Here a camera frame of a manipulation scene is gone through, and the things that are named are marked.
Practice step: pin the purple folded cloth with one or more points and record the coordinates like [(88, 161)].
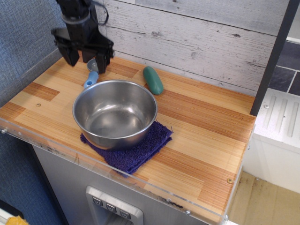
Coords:
[(130, 160)]

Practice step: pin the clear acrylic edge guard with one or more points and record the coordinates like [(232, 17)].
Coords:
[(148, 184)]

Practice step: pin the yellow and black object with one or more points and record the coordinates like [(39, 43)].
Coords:
[(8, 219)]

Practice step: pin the blue and grey spoon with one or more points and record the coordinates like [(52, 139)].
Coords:
[(93, 73)]

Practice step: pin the white ridged appliance top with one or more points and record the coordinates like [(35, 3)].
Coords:
[(278, 120)]

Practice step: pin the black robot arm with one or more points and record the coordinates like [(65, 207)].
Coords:
[(82, 19)]

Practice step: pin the green oblong toy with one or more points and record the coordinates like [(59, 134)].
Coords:
[(153, 80)]

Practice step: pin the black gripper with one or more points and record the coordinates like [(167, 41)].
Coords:
[(74, 37)]

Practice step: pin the silver dispenser panel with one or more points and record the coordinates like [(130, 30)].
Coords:
[(109, 210)]

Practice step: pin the stainless steel bowl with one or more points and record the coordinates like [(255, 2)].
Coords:
[(115, 114)]

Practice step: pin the dark grey right post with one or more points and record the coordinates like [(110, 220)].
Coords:
[(276, 51)]

